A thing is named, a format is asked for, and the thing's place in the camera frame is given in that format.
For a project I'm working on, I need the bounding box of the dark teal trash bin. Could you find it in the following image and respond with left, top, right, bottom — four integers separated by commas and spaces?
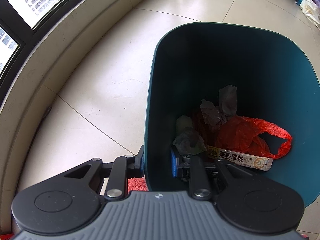
144, 23, 319, 205

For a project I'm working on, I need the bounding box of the white tote bag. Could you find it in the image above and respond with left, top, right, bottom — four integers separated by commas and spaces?
299, 0, 319, 29

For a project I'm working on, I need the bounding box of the red fuzzy mat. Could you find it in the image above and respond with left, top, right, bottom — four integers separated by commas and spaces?
127, 177, 149, 192

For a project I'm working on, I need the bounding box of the oat latte sachet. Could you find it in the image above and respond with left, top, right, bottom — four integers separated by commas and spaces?
207, 146, 273, 171

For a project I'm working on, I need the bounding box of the red plastic bag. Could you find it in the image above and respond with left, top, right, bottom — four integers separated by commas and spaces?
214, 115, 293, 159

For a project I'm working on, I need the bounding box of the crumpled green wrapper trash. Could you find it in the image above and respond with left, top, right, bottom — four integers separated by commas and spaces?
172, 115, 207, 155

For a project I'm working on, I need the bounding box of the black window frame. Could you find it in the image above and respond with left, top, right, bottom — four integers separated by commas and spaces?
1, 0, 82, 100

